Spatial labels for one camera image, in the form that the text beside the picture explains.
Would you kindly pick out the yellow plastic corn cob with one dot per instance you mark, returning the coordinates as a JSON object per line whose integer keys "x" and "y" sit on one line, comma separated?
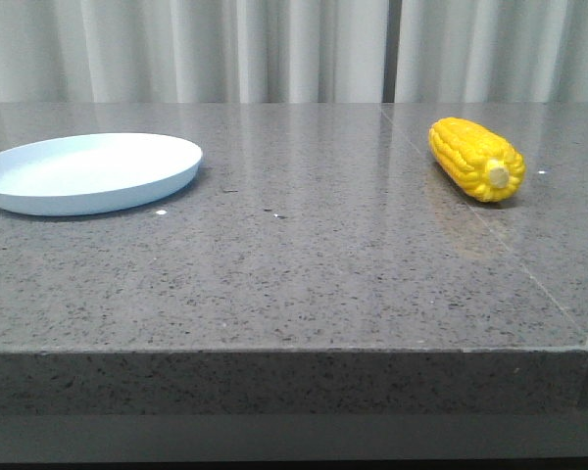
{"x": 483, "y": 164}

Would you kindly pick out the light blue round plate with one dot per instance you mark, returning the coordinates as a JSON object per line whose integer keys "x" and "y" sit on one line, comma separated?
{"x": 95, "y": 173}

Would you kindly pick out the white pleated curtain right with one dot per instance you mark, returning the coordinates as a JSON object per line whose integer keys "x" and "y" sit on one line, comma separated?
{"x": 492, "y": 51}

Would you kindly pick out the white pleated curtain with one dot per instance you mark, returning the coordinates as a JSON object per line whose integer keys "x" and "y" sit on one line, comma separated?
{"x": 492, "y": 51}
{"x": 193, "y": 51}

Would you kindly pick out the white pleated curtain left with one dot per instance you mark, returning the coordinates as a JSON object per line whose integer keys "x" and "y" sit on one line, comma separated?
{"x": 193, "y": 51}

